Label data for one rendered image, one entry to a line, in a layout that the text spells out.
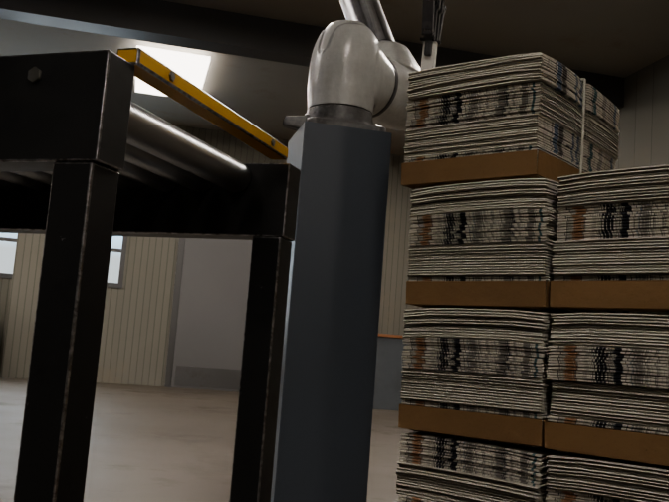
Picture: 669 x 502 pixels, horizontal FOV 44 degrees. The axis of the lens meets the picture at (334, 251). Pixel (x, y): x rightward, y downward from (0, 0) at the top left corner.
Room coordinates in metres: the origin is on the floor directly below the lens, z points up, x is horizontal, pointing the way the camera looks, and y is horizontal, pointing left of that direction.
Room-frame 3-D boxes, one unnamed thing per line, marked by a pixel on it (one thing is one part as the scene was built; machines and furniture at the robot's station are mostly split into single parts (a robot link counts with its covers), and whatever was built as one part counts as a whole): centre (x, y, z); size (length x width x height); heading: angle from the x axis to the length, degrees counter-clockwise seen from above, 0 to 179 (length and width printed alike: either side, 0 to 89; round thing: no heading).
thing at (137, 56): (1.09, 0.17, 0.81); 0.43 x 0.03 x 0.02; 160
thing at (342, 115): (1.88, 0.03, 1.03); 0.22 x 0.18 x 0.06; 103
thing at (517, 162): (1.56, -0.28, 0.86); 0.29 x 0.16 x 0.04; 51
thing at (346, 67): (1.90, 0.00, 1.17); 0.18 x 0.16 x 0.22; 137
